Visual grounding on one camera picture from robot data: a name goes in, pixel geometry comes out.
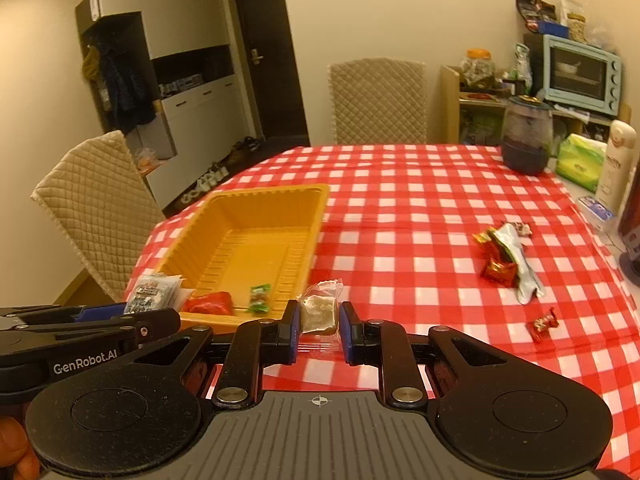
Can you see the yellow plastic tray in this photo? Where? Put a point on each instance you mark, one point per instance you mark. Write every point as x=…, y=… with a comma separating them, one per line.
x=240, y=240

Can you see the red gold wrapped candy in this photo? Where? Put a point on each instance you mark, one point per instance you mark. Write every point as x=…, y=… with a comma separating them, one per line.
x=499, y=270

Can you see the dark snack bag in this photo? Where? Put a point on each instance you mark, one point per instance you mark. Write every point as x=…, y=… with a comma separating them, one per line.
x=535, y=10

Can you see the silver snack packet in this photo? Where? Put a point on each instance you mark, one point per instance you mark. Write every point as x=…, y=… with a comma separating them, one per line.
x=522, y=270

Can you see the wooden shelf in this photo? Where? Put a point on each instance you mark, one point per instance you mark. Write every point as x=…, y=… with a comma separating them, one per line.
x=450, y=105

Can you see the person's left hand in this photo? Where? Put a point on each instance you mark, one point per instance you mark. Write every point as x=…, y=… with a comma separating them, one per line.
x=12, y=440

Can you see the black and white snack packet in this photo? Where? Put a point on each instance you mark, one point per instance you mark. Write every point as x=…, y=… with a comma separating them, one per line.
x=150, y=292

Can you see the dark red thermos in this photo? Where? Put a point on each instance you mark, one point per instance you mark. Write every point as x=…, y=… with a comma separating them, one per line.
x=631, y=210

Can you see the white insulated bottle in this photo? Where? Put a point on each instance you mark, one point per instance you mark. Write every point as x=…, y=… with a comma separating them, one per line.
x=617, y=165

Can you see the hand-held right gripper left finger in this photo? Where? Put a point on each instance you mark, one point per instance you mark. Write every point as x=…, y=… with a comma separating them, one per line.
x=295, y=332

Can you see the orange-lid plastic jar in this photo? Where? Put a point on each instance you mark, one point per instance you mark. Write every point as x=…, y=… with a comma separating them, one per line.
x=477, y=67

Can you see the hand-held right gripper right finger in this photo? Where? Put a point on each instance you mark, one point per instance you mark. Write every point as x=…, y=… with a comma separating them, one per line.
x=346, y=336

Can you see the red checkered tablecloth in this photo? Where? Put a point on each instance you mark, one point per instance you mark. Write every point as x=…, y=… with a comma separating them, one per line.
x=415, y=210

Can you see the green wrapped candy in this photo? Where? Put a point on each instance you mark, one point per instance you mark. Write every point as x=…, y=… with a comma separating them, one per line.
x=260, y=299

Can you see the green white bag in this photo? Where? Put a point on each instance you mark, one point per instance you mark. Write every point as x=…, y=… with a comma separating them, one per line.
x=522, y=67

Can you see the pile of shoes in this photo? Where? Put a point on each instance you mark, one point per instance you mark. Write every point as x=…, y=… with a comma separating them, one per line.
x=207, y=182

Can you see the clear-wrapped beige snack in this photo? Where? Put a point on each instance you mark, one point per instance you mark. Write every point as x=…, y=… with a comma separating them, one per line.
x=320, y=312

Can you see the hanging dark clothes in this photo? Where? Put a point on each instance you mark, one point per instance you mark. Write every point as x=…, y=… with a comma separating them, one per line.
x=122, y=85

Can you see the green tissue pack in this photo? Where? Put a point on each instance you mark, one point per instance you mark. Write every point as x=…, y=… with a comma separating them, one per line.
x=580, y=162

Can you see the dark wooden door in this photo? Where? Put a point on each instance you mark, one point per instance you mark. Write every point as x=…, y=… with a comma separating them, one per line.
x=270, y=35

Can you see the clear bag of nuts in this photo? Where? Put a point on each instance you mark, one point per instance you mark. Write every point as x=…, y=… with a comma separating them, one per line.
x=575, y=17

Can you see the small red wrapped candy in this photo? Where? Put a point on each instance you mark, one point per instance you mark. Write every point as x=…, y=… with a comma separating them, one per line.
x=544, y=325

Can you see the red snack packet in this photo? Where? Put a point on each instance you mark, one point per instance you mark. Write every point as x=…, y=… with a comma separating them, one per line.
x=210, y=304

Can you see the white grey cabinet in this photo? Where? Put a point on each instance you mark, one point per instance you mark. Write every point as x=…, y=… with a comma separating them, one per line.
x=190, y=25

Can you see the grey phone stand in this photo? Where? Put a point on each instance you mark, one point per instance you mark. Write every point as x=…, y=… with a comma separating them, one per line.
x=631, y=270

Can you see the light blue toaster oven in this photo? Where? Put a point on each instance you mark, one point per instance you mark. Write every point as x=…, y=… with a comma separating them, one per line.
x=580, y=75

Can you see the quilted beige chair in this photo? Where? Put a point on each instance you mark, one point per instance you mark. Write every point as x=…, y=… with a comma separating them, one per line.
x=377, y=102
x=95, y=200

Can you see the dark glass jar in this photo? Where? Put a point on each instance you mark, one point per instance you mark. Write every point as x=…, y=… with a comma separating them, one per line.
x=525, y=140

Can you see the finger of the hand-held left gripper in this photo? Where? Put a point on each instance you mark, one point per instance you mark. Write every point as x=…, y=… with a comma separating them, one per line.
x=150, y=324
x=100, y=313

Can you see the small blue white box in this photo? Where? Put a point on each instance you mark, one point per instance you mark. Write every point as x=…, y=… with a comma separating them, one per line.
x=596, y=212

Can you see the yellow candy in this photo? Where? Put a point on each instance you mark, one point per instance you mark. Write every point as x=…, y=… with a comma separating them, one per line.
x=482, y=238

